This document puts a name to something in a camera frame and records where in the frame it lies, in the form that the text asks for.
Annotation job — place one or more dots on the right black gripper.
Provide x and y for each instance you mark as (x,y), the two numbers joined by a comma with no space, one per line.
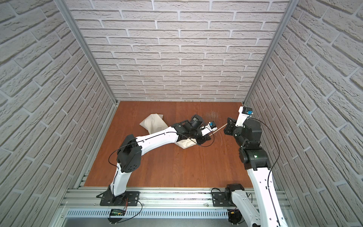
(230,122)

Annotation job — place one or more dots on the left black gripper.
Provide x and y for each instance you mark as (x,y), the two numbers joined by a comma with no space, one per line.
(203,136)

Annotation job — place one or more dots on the cream cloth drawstring bag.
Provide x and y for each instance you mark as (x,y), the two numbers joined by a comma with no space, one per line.
(155,123)

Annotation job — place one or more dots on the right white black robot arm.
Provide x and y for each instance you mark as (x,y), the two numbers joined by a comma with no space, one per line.
(255,159)

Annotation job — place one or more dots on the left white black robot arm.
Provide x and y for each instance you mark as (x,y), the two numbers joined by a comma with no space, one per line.
(130,153)

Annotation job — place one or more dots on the right round black controller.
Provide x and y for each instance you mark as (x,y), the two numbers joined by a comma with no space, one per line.
(234,217)

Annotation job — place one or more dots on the white perforated vent strip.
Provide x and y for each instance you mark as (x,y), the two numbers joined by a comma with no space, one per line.
(149,213)

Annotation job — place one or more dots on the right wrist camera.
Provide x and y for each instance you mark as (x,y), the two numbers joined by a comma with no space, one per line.
(244,114)

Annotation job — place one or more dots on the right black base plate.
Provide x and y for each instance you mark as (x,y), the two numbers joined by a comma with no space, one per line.
(219,199)

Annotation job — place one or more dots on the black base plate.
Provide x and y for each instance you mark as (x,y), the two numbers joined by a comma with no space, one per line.
(219,199)
(128,198)

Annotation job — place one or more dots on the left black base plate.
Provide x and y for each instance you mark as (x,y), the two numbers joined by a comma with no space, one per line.
(128,198)

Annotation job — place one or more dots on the left controller board with wires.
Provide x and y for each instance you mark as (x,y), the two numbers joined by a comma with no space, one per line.
(116,212)

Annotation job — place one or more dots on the aluminium front rail frame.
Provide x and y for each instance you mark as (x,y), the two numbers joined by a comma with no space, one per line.
(157,198)

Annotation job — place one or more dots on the right aluminium corner post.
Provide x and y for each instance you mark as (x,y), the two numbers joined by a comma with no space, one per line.
(272,46)

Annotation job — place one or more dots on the aluminium corner post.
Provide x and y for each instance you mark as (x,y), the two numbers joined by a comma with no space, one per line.
(272,46)
(66,13)

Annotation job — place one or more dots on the left aluminium corner post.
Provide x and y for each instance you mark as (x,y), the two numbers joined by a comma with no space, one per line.
(66,13)

